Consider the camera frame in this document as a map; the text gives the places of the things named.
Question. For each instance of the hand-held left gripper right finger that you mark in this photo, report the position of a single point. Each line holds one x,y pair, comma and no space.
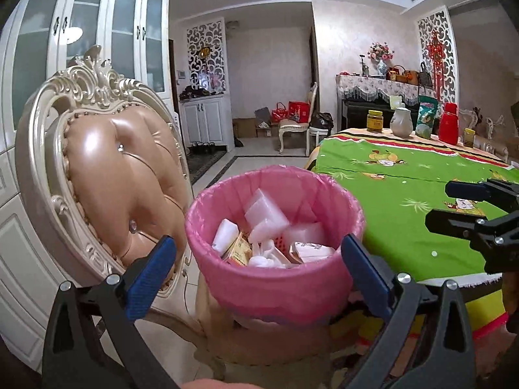
365,279

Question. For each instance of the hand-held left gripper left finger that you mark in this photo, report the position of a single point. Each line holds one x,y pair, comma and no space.
150,279

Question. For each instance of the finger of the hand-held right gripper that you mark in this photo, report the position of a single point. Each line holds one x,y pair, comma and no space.
462,189
450,221

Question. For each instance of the pink trash bin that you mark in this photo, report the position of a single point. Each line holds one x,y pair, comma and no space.
275,287

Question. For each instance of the white foam block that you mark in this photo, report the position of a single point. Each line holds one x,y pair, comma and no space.
265,210

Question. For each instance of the small glass jar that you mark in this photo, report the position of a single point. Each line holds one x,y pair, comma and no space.
469,138

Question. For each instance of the white printed packet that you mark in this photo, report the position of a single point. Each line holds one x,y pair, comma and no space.
314,251

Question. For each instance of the red thermos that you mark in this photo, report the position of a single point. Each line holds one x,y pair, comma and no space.
449,127

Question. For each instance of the carved beige sofa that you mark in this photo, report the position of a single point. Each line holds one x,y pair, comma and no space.
486,127

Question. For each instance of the green snack bag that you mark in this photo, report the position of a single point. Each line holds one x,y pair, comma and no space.
426,119

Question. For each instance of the white ceramic teapot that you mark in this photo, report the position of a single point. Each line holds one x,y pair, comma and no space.
401,123

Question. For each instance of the yellow carton box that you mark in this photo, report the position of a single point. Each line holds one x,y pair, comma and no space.
239,251

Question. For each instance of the yellow lid glass jar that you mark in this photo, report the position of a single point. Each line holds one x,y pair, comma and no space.
375,122

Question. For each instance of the beige leather carved chair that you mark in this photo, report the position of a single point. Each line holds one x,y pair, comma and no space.
113,170

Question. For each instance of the black handbag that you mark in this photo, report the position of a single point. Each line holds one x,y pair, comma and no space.
425,77

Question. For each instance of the dark doormat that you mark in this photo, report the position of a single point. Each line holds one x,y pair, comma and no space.
206,166

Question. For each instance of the black piano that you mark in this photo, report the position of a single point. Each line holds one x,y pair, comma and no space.
352,113

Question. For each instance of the red knot ornament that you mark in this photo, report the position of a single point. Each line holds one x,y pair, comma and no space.
436,56

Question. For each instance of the white lattice screen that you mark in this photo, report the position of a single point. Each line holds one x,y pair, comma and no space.
204,60
449,48

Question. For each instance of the lace piano cover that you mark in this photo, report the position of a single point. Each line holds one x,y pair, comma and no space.
365,83

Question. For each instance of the flower vase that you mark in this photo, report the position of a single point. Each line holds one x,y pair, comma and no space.
381,54

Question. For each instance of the cream dining chair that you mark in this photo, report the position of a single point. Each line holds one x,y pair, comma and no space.
294,127

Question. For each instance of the white shoe cabinet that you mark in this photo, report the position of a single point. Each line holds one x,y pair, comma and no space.
206,121

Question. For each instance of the cardboard box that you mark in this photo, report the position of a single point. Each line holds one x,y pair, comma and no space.
244,127

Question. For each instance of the red gift box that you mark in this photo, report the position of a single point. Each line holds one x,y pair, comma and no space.
299,111

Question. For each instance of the red gift bag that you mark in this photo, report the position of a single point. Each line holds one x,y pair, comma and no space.
279,113

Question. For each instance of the tall white cabinet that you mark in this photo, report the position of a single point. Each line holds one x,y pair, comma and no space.
93,16

